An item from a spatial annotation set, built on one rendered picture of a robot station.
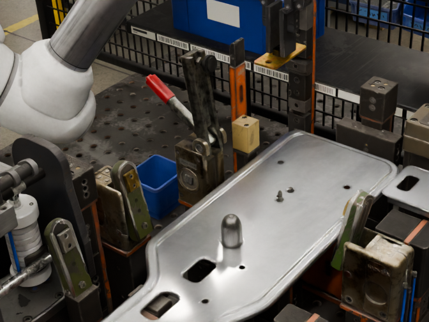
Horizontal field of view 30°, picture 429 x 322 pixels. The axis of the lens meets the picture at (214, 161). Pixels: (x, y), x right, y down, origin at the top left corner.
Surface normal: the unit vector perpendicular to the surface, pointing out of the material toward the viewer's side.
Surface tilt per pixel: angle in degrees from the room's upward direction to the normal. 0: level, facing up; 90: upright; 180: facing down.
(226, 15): 90
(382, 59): 0
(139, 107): 0
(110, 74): 0
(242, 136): 90
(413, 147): 89
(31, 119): 92
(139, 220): 78
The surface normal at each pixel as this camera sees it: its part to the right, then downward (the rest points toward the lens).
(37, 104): 0.19, 0.53
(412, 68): -0.05, -0.83
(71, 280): 0.76, 0.14
